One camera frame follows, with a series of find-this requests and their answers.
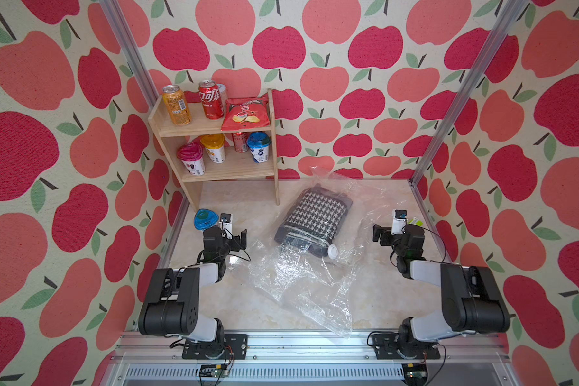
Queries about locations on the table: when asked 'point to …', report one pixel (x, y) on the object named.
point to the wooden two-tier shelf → (236, 168)
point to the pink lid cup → (191, 155)
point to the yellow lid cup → (214, 144)
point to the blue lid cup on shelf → (259, 144)
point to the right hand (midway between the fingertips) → (389, 228)
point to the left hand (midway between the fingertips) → (235, 230)
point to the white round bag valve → (332, 251)
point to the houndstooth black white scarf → (314, 222)
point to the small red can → (240, 140)
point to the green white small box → (416, 221)
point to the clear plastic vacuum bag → (318, 288)
